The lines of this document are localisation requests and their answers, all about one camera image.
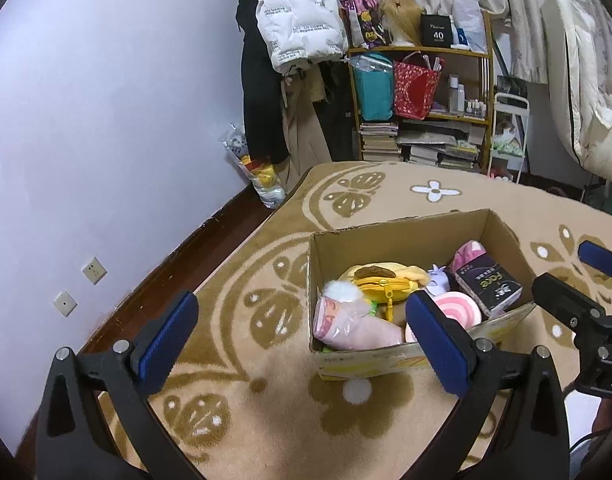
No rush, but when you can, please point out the black tissue pack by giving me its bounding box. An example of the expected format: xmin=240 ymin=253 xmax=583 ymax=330
xmin=455 ymin=254 xmax=522 ymax=318

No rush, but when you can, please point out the pink swirl lollipop pillow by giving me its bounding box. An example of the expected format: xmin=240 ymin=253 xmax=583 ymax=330
xmin=405 ymin=292 xmax=482 ymax=344

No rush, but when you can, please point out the pink towel pack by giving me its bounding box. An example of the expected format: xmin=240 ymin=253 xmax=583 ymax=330
xmin=312 ymin=296 xmax=405 ymax=351

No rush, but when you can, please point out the yellow dog plush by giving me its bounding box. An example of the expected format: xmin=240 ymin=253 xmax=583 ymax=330
xmin=339 ymin=262 xmax=431 ymax=322

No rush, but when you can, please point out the pink plush toy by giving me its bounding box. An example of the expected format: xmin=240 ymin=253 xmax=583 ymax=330
xmin=449 ymin=240 xmax=487 ymax=274

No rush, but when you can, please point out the white mattress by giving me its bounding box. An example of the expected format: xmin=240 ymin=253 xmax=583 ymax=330
xmin=541 ymin=0 xmax=612 ymax=184

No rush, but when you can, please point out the white purple plush toy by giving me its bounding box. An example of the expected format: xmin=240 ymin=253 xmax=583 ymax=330
xmin=424 ymin=266 xmax=458 ymax=298

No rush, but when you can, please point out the beige patterned carpet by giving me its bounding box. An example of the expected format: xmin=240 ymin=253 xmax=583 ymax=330
xmin=15 ymin=160 xmax=612 ymax=480

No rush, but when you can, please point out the cardboard box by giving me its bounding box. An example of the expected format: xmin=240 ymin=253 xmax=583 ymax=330
xmin=307 ymin=209 xmax=536 ymax=382

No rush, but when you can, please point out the white fluffy chick plush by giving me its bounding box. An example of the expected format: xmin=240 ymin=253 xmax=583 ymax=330
xmin=322 ymin=281 xmax=364 ymax=304

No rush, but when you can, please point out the wooden shelf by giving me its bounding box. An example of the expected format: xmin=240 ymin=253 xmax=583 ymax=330
xmin=348 ymin=10 xmax=494 ymax=174

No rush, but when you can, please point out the stack of books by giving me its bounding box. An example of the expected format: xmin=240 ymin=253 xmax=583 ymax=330
xmin=359 ymin=122 xmax=402 ymax=162

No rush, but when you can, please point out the red gift bag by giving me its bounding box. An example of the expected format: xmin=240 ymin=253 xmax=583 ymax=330
xmin=394 ymin=51 xmax=443 ymax=120

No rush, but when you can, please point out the black box with 40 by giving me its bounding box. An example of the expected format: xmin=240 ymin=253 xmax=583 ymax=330
xmin=421 ymin=14 xmax=453 ymax=49

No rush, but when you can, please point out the teal bag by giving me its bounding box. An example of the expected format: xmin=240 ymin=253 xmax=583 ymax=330
xmin=348 ymin=53 xmax=395 ymax=122

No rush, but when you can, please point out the blonde wig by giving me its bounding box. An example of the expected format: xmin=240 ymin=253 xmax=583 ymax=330
xmin=379 ymin=0 xmax=425 ymax=46

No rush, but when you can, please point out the plastic bag with toys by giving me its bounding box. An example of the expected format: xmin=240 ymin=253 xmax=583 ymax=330
xmin=220 ymin=125 xmax=285 ymax=209

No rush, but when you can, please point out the black hanging coat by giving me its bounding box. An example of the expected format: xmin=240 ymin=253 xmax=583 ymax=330
xmin=235 ymin=0 xmax=289 ymax=165

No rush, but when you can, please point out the white puffer jacket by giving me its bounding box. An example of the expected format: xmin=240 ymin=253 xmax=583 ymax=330
xmin=256 ymin=0 xmax=348 ymax=76

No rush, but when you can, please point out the lower wall socket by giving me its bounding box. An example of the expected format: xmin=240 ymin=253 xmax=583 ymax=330
xmin=53 ymin=290 xmax=77 ymax=318

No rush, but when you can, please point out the wall socket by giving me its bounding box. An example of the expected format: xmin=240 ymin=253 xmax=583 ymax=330
xmin=53 ymin=290 xmax=77 ymax=318
xmin=82 ymin=257 xmax=108 ymax=285

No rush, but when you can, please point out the upper wall socket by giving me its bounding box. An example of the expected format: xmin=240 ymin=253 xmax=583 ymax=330
xmin=82 ymin=257 xmax=108 ymax=285

